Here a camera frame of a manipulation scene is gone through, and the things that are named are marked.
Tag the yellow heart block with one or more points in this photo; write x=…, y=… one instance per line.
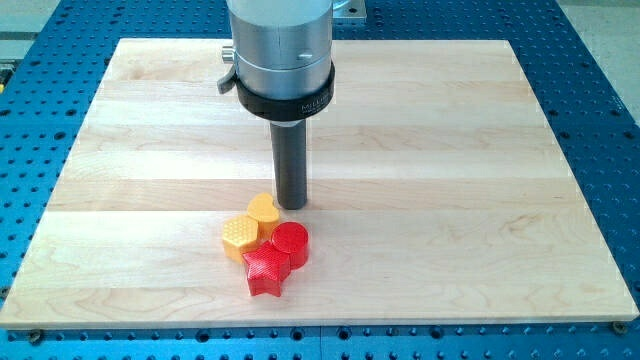
x=263, y=210

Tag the red star block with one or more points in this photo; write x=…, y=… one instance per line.
x=266, y=268

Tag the yellow hexagon block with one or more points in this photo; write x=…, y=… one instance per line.
x=240, y=235

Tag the light wooden board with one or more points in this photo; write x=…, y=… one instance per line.
x=438, y=194

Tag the red cylinder block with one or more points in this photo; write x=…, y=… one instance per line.
x=292, y=238

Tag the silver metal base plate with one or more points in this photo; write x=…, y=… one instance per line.
x=349, y=12

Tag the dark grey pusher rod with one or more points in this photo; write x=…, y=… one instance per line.
x=289, y=157

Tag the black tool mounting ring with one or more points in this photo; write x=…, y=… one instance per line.
x=287, y=110

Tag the blue perforated metal table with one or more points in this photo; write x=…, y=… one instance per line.
x=51, y=90

